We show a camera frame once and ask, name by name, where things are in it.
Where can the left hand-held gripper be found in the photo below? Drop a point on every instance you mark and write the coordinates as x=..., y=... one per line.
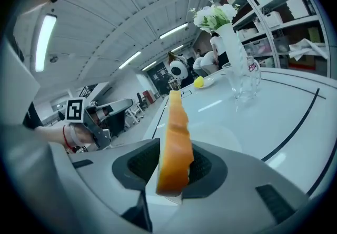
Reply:
x=97, y=127

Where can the yellow round fruit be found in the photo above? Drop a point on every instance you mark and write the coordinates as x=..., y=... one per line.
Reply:
x=198, y=82

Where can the white table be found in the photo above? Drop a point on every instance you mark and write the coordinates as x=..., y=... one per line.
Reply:
x=263, y=127

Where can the clear glass mug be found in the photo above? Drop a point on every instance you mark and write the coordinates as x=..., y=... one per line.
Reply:
x=255, y=70

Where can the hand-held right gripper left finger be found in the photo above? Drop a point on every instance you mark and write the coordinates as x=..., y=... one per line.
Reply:
x=131, y=164

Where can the red cabinet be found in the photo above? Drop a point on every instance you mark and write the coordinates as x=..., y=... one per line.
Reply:
x=148, y=97

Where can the white tall vase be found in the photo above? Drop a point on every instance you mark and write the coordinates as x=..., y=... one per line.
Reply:
x=233, y=49

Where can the person's left hand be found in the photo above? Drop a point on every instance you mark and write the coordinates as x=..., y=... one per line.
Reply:
x=80, y=135

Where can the white round robot head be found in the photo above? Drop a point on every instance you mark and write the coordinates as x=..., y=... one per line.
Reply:
x=178, y=70

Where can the yellow fruit on plate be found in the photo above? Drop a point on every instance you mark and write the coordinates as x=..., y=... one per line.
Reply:
x=209, y=83

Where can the clear glass tumbler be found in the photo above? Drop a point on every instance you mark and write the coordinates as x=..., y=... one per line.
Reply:
x=241, y=85

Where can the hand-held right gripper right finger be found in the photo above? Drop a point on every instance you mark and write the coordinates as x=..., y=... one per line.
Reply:
x=210, y=170

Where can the round smoke detector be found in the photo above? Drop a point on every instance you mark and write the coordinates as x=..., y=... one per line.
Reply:
x=53, y=59

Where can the person's left forearm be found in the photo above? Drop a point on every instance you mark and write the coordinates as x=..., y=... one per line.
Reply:
x=51, y=135

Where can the person's black printed t-shirt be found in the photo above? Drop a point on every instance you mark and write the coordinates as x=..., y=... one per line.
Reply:
x=33, y=117

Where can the white shelving unit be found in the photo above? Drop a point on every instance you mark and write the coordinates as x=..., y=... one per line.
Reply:
x=289, y=25

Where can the toasted bread slice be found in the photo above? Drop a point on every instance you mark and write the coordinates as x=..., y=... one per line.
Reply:
x=176, y=148

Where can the white flower bouquet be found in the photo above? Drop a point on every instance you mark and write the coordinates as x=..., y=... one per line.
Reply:
x=214, y=16

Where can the long ceiling light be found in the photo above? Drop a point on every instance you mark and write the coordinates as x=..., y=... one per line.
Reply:
x=149, y=66
x=129, y=60
x=45, y=42
x=173, y=31

